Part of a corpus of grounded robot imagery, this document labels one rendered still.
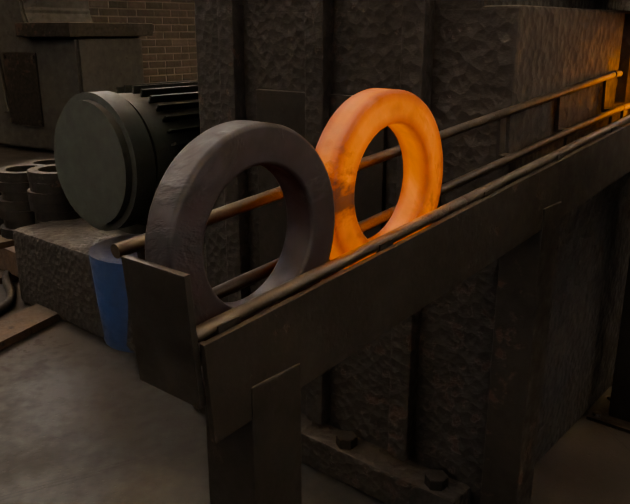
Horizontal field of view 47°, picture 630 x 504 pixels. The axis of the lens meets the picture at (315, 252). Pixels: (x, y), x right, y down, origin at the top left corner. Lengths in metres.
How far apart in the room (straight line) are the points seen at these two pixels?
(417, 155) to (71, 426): 1.16
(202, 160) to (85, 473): 1.10
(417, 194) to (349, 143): 0.15
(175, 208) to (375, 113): 0.24
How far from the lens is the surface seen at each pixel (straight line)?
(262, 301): 0.58
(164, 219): 0.53
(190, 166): 0.54
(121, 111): 1.97
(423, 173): 0.78
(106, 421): 1.72
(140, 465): 1.55
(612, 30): 1.48
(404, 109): 0.73
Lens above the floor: 0.84
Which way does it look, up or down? 17 degrees down
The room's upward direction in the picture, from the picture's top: straight up
